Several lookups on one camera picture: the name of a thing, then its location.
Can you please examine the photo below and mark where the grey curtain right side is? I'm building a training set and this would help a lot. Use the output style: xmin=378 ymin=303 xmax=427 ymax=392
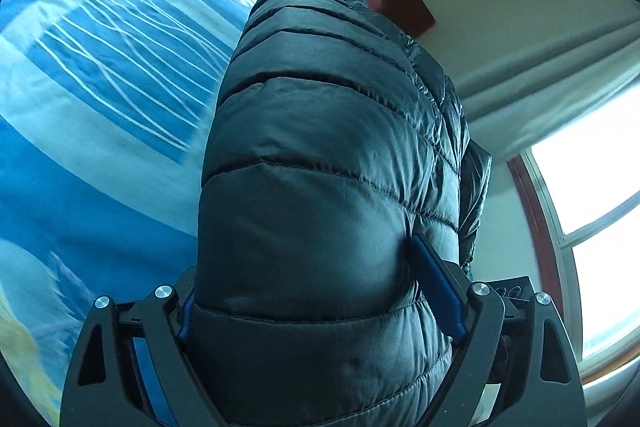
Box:
xmin=454 ymin=20 xmax=639 ymax=162

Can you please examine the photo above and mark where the right window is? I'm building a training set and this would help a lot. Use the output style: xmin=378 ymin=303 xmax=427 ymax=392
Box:
xmin=508 ymin=90 xmax=639 ymax=384

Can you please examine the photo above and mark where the black quilted puffer jacket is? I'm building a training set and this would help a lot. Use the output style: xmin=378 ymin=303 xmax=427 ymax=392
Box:
xmin=186 ymin=0 xmax=491 ymax=426

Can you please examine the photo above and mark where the blue patterned bed sheet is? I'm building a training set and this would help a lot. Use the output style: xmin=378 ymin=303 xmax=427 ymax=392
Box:
xmin=1 ymin=0 xmax=256 ymax=425

